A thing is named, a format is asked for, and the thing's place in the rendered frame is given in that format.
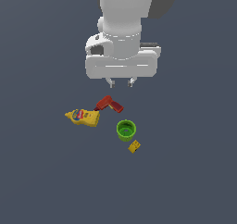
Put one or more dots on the red power drill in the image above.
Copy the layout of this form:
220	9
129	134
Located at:
108	103

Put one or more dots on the yellow mustard bottle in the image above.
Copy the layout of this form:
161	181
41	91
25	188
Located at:
83	117

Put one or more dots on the green cup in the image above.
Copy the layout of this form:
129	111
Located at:
126	130

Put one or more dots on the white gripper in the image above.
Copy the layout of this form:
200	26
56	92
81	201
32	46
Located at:
120	68

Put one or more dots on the small yellow box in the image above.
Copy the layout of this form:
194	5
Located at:
134	146

